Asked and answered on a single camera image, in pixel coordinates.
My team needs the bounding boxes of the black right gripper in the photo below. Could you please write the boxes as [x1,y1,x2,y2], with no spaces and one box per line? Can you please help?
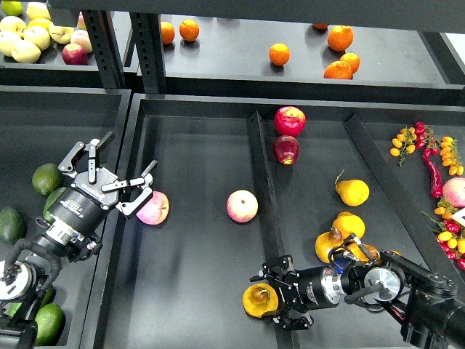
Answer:
[249,254,338,331]

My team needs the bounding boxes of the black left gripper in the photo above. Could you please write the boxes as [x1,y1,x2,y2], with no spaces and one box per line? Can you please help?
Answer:
[45,130,158,239]

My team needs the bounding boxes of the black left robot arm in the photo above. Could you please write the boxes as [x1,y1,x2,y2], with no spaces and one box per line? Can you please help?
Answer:
[1,132,157,348]

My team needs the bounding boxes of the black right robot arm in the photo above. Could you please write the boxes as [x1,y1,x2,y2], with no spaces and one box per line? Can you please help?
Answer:
[250,229,464,348]

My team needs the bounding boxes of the green avocado top left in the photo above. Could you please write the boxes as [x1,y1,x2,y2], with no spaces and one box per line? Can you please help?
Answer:
[32,163,64,196]

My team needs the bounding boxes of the green avocado centre long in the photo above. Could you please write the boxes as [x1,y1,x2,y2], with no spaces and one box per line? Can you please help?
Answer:
[42,187,66,223]

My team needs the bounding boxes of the dark green avocado far left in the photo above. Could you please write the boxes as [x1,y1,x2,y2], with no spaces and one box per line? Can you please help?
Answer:
[1,207,26,244]

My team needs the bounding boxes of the green avocado bottom left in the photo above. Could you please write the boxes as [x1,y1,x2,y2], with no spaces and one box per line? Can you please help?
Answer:
[35,303,65,346]

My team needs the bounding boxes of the green avocado lower left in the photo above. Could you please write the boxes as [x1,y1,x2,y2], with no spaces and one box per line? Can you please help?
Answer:
[6,286,54,317]

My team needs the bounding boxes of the black bin divider left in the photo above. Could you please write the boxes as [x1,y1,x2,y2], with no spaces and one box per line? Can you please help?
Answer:
[246,110,301,349]

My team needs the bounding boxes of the pink apple left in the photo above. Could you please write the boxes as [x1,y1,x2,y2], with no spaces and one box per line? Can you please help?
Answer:
[137,191,169,225]

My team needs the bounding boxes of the pink apple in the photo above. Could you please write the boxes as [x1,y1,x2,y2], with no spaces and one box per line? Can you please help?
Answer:
[226,190,258,223]
[137,191,169,225]

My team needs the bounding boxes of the black left bin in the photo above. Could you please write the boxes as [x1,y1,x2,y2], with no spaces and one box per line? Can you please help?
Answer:
[1,86,132,348]

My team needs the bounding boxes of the black bin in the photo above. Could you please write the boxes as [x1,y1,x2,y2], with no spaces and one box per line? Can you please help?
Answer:
[96,94,464,348]
[1,86,132,348]

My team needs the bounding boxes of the pink apple middle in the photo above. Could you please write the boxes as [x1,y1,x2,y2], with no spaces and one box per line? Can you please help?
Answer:
[226,190,258,223]

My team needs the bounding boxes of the black upper left tray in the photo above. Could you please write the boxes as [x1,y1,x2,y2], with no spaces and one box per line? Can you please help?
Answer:
[0,1,134,89]

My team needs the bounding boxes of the red apple on shelf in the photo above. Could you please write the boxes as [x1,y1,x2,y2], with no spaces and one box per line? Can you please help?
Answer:
[62,43,89,65]

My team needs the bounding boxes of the black middle bin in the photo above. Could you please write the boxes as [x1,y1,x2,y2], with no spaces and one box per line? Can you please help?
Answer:
[96,94,464,348]

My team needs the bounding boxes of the pink peach on shelf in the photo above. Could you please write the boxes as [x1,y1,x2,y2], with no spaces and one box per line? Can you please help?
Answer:
[70,30,92,54]

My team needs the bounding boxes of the dark red apple lower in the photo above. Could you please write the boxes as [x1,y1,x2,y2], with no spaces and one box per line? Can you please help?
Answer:
[272,135,300,166]

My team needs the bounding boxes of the pale yellow apple with stem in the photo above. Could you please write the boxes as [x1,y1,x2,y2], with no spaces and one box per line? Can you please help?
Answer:
[48,22,74,44]

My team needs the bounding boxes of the pale yellow apple front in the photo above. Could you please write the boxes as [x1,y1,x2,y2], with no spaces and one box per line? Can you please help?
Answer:
[11,40,41,63]

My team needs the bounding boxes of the pale yellow apple middle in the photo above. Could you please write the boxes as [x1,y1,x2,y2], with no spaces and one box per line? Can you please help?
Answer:
[23,26,51,51]

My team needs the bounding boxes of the orange on shelf left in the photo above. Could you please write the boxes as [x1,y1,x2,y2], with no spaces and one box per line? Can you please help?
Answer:
[160,21,175,45]

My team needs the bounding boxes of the yellow lemon on shelf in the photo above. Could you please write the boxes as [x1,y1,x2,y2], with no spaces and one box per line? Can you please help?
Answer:
[28,17,52,31]

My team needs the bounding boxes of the pale yellow apple far left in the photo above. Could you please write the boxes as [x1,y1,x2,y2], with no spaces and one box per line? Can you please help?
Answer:
[0,31,21,57]

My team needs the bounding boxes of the mixed cherry tomato bunch lower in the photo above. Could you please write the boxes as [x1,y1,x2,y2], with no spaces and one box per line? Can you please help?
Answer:
[423,196,464,270]

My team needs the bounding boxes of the red apple upper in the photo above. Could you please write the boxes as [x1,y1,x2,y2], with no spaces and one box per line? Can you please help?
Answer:
[274,106,307,137]

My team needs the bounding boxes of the pale yellow apple top left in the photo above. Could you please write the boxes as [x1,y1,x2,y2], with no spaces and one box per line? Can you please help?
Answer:
[0,15,28,36]

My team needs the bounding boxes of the black shelf post left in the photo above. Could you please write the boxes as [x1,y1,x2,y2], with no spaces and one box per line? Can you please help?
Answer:
[82,9,126,89]

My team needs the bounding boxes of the black shelf post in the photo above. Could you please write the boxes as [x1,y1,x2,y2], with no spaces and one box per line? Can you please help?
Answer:
[82,9,126,89]
[129,12,167,95]

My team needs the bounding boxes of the pink peach behind post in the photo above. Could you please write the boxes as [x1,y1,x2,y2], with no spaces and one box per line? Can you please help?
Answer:
[77,12,86,31]

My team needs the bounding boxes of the black shelf post right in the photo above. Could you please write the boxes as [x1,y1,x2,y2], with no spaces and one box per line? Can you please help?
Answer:
[129,12,167,95]

